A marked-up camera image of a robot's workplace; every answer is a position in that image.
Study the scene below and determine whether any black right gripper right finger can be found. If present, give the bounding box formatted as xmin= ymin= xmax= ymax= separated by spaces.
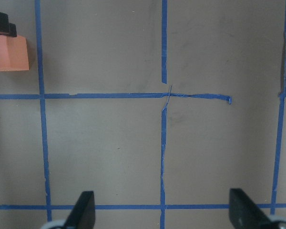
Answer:
xmin=229 ymin=188 xmax=286 ymax=229

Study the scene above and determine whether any brown paper mat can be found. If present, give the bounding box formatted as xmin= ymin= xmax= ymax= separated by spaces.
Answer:
xmin=0 ymin=0 xmax=286 ymax=229

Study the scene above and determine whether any orange foam block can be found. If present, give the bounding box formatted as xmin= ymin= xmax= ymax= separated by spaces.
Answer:
xmin=0 ymin=35 xmax=30 ymax=72

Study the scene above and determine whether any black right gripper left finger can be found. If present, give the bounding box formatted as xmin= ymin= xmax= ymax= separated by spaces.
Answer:
xmin=41 ymin=190 xmax=96 ymax=229

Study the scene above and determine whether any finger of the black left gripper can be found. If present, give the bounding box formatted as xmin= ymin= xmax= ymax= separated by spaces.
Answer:
xmin=0 ymin=12 xmax=17 ymax=37

